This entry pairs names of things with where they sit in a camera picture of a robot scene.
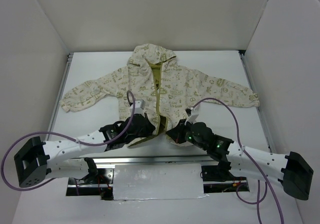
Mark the aluminium front rail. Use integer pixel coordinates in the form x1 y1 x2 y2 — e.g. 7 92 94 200
82 154 223 167

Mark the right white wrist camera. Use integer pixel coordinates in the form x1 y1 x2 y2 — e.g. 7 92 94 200
185 107 199 123

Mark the silver foil covered panel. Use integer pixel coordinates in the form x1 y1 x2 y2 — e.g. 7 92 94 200
113 163 206 200

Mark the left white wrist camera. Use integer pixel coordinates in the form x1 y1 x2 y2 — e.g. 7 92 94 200
129 99 146 116

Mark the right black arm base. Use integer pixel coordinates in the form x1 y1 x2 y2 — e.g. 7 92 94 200
201 161 246 182

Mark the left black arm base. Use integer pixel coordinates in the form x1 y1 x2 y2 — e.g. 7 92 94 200
81 157 114 184

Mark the left aluminium frame rail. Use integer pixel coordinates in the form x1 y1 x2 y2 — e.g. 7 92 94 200
47 53 74 132

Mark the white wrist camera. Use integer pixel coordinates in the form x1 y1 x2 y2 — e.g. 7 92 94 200
185 107 199 123
129 99 146 116

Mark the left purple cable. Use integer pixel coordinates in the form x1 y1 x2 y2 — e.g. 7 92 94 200
1 90 137 192

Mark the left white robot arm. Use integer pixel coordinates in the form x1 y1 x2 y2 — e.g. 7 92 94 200
14 114 156 188

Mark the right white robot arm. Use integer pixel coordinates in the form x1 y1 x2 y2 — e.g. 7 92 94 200
166 120 314 200

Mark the cream jacket with green print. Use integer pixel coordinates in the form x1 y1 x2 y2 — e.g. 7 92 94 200
60 44 260 136

